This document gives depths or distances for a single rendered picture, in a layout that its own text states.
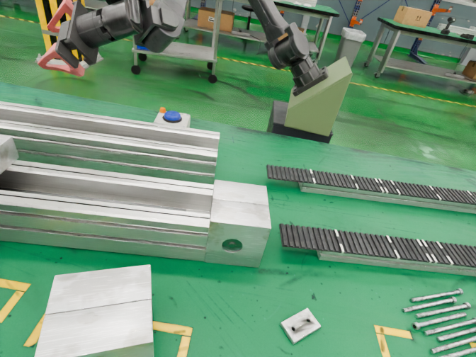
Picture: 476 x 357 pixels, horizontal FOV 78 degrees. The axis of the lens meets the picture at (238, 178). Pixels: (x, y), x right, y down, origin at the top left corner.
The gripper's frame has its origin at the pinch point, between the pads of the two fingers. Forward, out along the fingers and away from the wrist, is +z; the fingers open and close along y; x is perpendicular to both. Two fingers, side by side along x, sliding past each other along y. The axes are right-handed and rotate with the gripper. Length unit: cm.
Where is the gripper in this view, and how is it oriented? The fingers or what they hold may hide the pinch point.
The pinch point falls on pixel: (48, 45)
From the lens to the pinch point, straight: 73.7
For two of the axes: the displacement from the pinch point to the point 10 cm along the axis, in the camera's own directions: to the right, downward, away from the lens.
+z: -9.6, 1.7, 2.4
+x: 2.8, 3.5, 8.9
